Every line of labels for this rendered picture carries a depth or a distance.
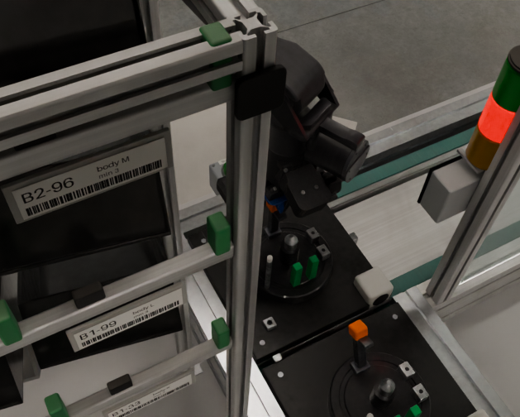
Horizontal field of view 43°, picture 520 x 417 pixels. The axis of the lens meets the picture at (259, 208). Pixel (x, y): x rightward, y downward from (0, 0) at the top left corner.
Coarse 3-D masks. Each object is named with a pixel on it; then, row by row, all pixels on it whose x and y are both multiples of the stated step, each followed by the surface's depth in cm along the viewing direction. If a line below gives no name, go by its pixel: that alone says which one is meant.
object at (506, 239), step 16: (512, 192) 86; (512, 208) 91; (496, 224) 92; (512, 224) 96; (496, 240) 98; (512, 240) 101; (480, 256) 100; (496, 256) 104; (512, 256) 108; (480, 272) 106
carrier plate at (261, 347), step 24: (264, 216) 111; (288, 216) 111; (312, 216) 111; (192, 240) 107; (336, 240) 108; (216, 264) 105; (336, 264) 106; (360, 264) 106; (216, 288) 102; (336, 288) 103; (264, 312) 100; (288, 312) 100; (312, 312) 100; (336, 312) 101; (360, 312) 102; (264, 336) 98; (288, 336) 98; (312, 336) 100; (264, 360) 97
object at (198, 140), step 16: (208, 112) 139; (224, 112) 140; (176, 128) 136; (192, 128) 136; (208, 128) 137; (224, 128) 137; (352, 128) 138; (176, 144) 134; (192, 144) 134; (208, 144) 134; (224, 144) 134; (176, 160) 131; (192, 160) 132; (208, 160) 132; (176, 176) 129; (192, 176) 129; (208, 176) 129; (192, 192) 127; (208, 192) 127
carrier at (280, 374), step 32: (384, 320) 100; (320, 352) 97; (352, 352) 97; (384, 352) 97; (416, 352) 97; (288, 384) 94; (320, 384) 94; (352, 384) 92; (384, 384) 86; (416, 384) 92; (448, 384) 95; (288, 416) 91; (320, 416) 91; (352, 416) 89; (384, 416) 89; (416, 416) 85; (448, 416) 92; (480, 416) 90
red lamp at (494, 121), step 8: (488, 104) 75; (496, 104) 73; (488, 112) 75; (496, 112) 73; (504, 112) 73; (512, 112) 72; (480, 120) 77; (488, 120) 75; (496, 120) 74; (504, 120) 73; (512, 120) 73; (480, 128) 77; (488, 128) 76; (496, 128) 75; (504, 128) 74; (488, 136) 76; (496, 136) 75
